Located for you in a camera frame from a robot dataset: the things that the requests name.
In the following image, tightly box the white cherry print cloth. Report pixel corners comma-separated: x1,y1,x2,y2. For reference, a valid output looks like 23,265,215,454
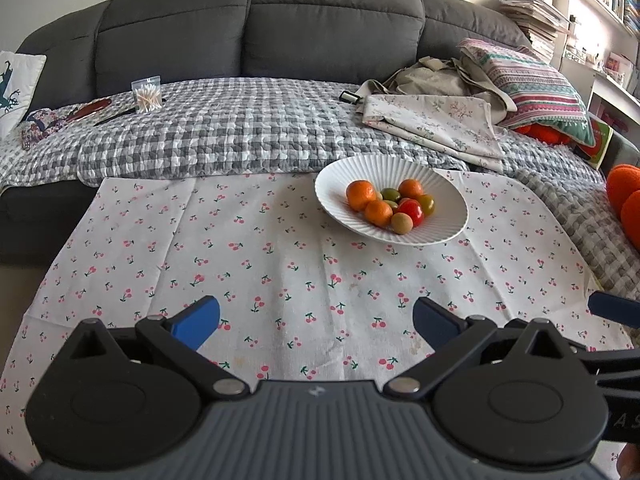
0,167,633,471

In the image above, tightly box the dark grey sofa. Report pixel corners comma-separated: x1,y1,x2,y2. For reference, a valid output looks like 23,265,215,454
0,0,536,266

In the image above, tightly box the stack of magazines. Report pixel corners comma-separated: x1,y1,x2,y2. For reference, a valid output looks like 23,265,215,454
497,0,571,63

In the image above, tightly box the dark floral pouch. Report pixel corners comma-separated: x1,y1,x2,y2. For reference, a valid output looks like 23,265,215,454
20,107,68,150

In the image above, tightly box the grey checked blanket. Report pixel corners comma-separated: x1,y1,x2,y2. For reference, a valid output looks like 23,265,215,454
0,77,640,291

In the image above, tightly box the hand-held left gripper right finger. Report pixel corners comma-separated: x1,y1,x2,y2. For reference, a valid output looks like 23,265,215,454
384,296,588,403

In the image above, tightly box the green picture book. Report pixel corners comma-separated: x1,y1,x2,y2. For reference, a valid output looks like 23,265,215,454
575,115,616,170

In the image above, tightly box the folded floral cloth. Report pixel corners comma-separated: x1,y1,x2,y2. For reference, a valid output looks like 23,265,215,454
361,92,507,161

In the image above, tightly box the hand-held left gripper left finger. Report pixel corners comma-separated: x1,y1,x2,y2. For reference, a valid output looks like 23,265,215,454
70,296,251,402

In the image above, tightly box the white pillow with blue print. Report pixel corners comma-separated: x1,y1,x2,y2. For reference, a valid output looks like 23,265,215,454
0,51,47,141

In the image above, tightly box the striped patterned pillow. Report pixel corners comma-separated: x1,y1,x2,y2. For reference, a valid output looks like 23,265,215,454
457,37,596,146

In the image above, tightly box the thin black stick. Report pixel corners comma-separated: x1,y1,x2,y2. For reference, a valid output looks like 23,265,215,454
92,106,137,126

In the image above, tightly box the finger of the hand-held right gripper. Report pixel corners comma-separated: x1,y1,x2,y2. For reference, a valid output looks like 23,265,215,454
588,291,640,328
570,342,640,376

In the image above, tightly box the beige canvas bag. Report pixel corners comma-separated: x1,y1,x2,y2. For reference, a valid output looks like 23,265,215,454
382,55,518,126

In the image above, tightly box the orange red plush toy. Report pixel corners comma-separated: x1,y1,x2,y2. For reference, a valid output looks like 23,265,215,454
515,122,571,146

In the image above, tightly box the red tomato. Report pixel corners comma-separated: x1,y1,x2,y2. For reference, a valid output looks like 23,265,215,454
397,198,425,226

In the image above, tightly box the clear cotton swab box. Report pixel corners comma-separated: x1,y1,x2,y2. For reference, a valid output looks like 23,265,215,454
131,76,163,113

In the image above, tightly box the white bookshelf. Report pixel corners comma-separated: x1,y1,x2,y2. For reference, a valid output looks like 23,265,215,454
555,0,640,131

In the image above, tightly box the white ribbed plate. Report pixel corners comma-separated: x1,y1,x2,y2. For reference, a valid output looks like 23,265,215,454
314,155,469,246

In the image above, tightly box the red brown flat object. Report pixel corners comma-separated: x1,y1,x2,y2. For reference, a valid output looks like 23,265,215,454
65,99,111,122

